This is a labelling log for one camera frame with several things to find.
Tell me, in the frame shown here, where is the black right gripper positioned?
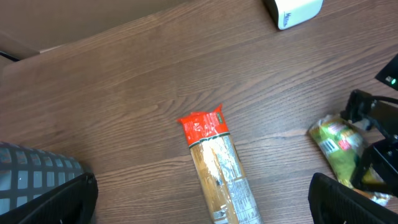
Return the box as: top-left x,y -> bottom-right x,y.
340,55 -> 397,197

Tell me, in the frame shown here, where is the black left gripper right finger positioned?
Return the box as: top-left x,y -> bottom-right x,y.
308,172 -> 397,224

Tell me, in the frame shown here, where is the orange noodle packet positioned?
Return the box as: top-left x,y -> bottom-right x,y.
178,106 -> 264,224

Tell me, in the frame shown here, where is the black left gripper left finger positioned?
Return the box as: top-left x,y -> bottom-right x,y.
1,172 -> 98,224

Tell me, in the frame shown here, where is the grey plastic basket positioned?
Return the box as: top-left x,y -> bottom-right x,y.
1,142 -> 85,215

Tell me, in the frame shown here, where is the green tea packet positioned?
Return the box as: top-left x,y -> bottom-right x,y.
308,114 -> 392,206

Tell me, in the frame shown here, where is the white barcode scanner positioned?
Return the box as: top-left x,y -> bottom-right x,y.
263,0 -> 323,30

